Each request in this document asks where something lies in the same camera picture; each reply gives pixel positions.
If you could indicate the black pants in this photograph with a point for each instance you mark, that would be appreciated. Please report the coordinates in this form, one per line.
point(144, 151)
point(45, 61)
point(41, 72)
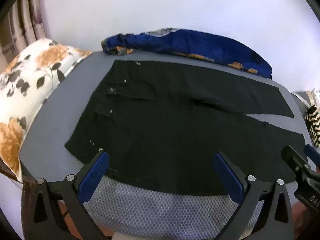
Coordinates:
point(175, 130)

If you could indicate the blue floral blanket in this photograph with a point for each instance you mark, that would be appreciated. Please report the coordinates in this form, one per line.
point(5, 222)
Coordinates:
point(200, 42)

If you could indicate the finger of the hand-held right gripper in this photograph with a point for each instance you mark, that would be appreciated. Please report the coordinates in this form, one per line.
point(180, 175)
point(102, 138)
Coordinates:
point(312, 155)
point(292, 157)

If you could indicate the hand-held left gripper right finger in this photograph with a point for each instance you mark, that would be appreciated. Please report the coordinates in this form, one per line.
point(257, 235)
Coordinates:
point(227, 177)

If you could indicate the white floral pillow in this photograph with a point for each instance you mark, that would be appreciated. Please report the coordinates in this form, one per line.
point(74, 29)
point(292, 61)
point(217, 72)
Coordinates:
point(32, 80)

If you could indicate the grey cushion with white piping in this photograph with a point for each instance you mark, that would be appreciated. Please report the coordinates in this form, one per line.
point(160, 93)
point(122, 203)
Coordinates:
point(303, 97)

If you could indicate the black and cream striped cloth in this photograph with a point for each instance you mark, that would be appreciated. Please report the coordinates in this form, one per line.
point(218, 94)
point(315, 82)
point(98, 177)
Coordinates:
point(313, 125)

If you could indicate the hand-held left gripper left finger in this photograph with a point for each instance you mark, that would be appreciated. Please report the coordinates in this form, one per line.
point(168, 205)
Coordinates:
point(95, 172)

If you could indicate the pink floral curtain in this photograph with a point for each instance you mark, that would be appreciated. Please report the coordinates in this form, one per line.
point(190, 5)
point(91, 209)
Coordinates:
point(22, 17)

